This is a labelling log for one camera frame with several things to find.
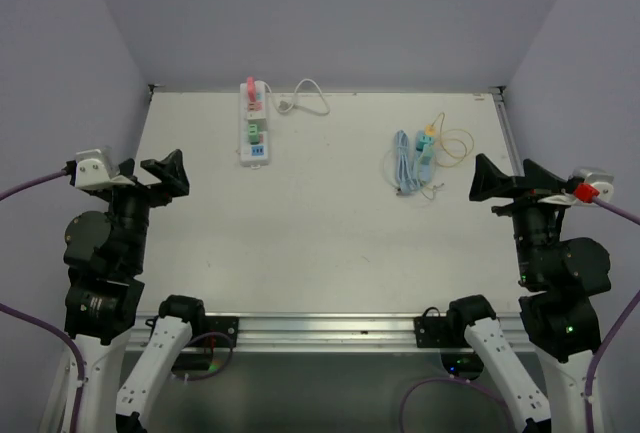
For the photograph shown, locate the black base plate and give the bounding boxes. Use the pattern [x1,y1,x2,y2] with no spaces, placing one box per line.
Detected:
[193,315,239,349]
[413,306,469,349]

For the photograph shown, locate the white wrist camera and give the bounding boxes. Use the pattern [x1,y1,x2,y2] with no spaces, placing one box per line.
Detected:
[540,167,614,207]
[70,146,134,192]

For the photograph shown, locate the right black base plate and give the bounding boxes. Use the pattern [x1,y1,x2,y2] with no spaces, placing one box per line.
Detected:
[413,306,469,349]

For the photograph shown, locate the green plug adapter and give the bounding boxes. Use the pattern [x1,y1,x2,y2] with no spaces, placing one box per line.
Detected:
[247,123,264,145]

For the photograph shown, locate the brown beige plug adapter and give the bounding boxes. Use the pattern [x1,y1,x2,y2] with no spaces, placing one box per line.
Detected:
[247,101,265,117]

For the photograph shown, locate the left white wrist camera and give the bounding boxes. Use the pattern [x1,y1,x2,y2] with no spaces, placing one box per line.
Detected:
[70,146,134,192]

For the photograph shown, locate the teal plug with cable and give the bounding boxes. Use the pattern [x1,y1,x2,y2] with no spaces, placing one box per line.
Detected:
[413,131,443,201]

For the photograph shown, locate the aluminium front rail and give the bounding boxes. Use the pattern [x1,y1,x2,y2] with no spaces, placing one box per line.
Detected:
[124,312,536,354]

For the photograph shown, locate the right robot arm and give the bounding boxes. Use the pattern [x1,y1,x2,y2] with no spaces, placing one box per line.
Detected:
[445,154,614,432]

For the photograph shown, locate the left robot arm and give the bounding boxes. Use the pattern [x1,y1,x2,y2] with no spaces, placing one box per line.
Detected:
[62,149,208,432]

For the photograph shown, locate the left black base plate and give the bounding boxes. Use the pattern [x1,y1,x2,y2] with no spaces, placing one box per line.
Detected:
[193,315,239,349]

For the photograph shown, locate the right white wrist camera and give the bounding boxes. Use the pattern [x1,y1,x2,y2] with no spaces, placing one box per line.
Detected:
[540,167,614,207]

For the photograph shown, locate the white power strip cord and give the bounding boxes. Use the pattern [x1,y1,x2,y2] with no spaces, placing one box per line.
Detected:
[266,77,332,118]

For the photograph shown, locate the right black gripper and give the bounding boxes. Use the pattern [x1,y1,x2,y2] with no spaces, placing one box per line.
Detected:
[469,151,575,282]

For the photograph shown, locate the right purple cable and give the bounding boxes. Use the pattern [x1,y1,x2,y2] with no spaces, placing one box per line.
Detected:
[399,197,640,433]

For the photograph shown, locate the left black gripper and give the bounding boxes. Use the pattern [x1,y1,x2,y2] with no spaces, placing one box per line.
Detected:
[96,147,188,270]

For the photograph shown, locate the light blue extension cord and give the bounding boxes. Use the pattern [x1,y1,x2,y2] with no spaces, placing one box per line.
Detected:
[381,129,426,199]

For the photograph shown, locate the white power strip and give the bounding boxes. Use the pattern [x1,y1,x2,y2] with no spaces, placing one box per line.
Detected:
[238,77,273,169]

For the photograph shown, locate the pink plug adapter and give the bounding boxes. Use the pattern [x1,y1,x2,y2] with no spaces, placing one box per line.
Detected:
[246,77,257,103]

